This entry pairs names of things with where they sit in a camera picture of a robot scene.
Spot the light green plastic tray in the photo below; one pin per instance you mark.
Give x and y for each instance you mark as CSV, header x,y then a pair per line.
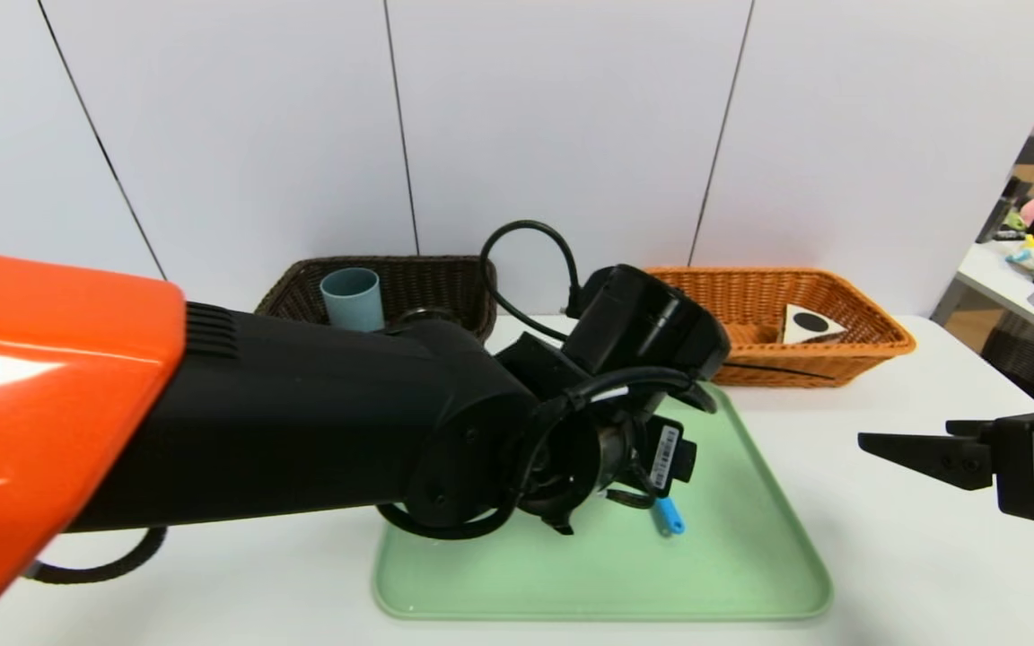
x,y
705,565

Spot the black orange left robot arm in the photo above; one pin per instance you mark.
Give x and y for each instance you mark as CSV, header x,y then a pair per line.
x,y
257,422

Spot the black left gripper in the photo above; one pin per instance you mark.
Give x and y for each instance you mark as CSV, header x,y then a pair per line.
x,y
668,457

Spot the orange wicker basket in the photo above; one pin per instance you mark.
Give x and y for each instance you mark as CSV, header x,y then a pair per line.
x,y
858,359

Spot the chocolate blueberry cake slice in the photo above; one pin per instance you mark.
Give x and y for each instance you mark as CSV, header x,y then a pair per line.
x,y
809,325

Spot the grey-blue plastic cup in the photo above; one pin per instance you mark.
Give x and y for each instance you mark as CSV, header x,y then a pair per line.
x,y
351,301

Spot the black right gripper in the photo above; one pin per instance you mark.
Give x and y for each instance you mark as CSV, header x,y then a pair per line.
x,y
1029,465

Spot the white side table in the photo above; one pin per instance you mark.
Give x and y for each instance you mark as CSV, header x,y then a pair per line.
x,y
993,274

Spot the dark brown wicker basket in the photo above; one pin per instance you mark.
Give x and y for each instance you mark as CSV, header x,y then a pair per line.
x,y
427,283

